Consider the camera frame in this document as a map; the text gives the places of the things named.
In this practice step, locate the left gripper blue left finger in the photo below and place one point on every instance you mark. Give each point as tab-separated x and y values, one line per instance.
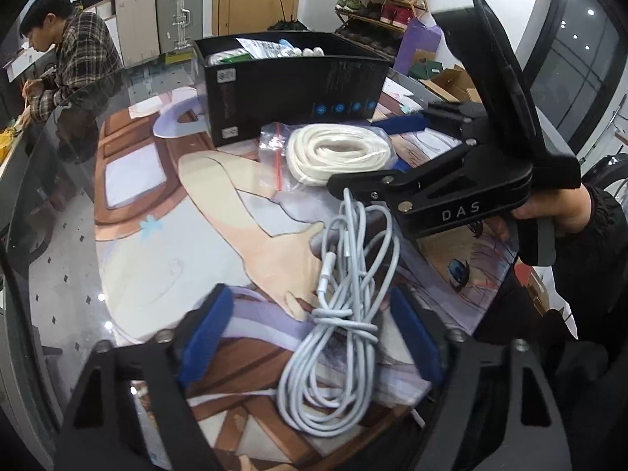
198	334

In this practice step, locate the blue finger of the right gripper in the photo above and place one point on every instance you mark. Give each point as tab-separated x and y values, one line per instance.
403	124

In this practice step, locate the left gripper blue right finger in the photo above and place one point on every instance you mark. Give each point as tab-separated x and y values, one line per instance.
422	331

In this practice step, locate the white plush toy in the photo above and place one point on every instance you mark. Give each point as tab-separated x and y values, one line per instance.
306	50

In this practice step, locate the operator right hand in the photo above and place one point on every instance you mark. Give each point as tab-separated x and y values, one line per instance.
570	209

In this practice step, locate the open cardboard box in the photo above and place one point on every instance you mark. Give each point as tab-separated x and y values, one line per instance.
453	85

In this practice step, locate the purple bag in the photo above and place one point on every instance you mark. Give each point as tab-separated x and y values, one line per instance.
418	41

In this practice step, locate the anime print desk mat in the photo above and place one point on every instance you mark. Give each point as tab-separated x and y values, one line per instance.
176	216

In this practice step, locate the wooden shoe rack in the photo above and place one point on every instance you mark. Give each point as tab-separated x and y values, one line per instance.
378	25

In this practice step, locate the black cardboard box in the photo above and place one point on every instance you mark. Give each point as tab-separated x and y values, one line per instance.
243	94

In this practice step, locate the white printed packet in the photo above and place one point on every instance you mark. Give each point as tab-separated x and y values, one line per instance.
261	49

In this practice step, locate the silver suitcase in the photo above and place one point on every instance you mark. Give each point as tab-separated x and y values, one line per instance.
179	23

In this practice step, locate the beige suitcase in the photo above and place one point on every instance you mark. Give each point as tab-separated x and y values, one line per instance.
137	30

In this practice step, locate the man in plaid shirt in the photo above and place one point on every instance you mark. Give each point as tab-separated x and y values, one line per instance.
84	53

